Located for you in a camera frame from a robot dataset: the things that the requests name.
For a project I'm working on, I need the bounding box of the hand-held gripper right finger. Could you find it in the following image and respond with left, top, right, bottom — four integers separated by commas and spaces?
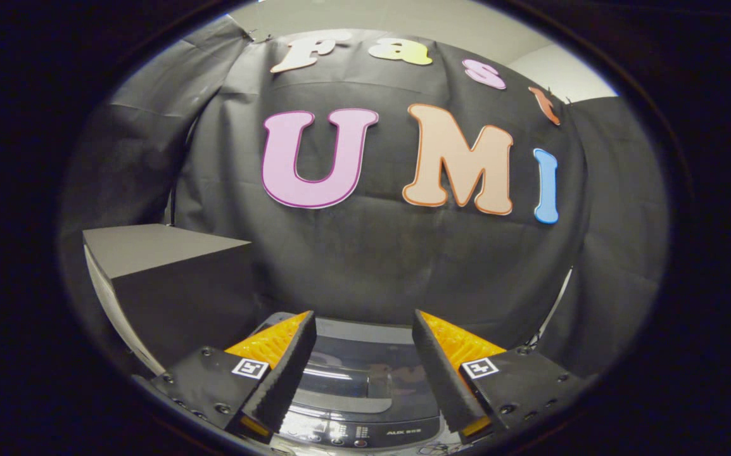
412, 309, 585, 444

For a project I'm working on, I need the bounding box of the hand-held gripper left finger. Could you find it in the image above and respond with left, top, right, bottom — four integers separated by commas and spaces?
149, 310, 317, 444

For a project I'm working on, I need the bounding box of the grey washing machine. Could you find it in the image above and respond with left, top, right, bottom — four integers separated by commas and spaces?
248, 312, 452, 453

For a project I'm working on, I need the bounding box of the dark washing machine lid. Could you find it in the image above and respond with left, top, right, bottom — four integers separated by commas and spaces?
264, 313, 442, 422

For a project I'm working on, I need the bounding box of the black backdrop cloth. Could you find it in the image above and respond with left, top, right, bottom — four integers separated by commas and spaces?
61, 28, 667, 381

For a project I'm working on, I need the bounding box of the thin light stand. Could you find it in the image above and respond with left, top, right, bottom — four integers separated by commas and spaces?
530, 266, 575, 349

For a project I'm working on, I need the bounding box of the dark cabinet with beige door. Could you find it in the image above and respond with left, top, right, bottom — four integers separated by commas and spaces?
82, 224, 258, 374

